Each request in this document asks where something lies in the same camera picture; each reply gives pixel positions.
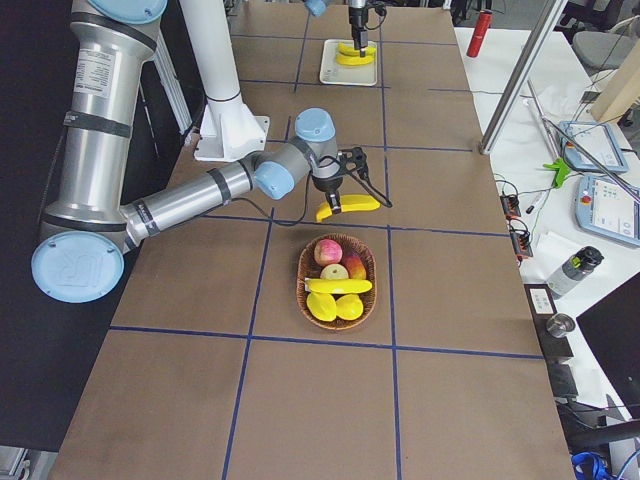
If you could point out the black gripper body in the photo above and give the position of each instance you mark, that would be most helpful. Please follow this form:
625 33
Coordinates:
358 20
327 185

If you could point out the yellow banana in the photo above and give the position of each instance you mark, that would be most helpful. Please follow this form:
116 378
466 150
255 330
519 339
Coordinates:
347 49
349 203
338 286
354 61

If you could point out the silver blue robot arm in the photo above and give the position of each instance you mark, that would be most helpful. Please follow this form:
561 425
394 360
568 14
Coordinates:
318 8
86 232

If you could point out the brown woven basket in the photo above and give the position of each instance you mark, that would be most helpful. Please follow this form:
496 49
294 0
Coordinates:
308 268

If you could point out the white rectangular bear tray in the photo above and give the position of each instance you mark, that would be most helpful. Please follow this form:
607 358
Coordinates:
333 74

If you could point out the pink red apple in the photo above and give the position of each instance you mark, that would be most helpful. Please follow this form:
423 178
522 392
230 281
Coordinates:
327 252

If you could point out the red orange mango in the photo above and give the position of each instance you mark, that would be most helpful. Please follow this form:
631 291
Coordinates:
354 266

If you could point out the yellow green apple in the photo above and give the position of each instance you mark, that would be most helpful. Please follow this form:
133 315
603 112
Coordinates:
334 271

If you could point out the yellow lemon right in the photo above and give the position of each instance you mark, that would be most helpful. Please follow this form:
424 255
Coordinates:
349 307

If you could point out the red cylindrical bottle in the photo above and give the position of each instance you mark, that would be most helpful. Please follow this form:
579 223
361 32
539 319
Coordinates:
481 27

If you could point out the orange black electronics box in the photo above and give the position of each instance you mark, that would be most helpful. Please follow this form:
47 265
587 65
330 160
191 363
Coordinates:
510 205

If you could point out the long metal reacher grabber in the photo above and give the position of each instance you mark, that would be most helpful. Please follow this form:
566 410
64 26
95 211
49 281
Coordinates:
551 129

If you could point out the grey water bottle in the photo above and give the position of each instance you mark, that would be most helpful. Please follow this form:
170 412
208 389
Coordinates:
574 270

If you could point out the far blue teach pendant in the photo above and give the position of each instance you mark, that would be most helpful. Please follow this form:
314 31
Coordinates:
598 140

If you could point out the blue teach pendant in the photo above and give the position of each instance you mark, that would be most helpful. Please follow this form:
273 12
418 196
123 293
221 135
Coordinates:
598 140
605 209

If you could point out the small metal cup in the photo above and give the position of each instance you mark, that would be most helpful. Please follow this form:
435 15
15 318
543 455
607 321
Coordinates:
560 325

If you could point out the near blue teach pendant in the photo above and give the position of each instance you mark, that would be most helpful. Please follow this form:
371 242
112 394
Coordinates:
605 209

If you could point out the black monitor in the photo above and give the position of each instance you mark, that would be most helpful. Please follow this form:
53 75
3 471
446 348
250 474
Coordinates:
611 330

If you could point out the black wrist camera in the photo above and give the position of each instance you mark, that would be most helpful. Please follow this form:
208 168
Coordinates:
352 162

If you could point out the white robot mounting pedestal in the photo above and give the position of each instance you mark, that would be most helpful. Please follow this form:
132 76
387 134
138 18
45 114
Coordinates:
229 129

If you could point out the aluminium frame post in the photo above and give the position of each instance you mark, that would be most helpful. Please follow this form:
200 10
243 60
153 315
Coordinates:
550 15

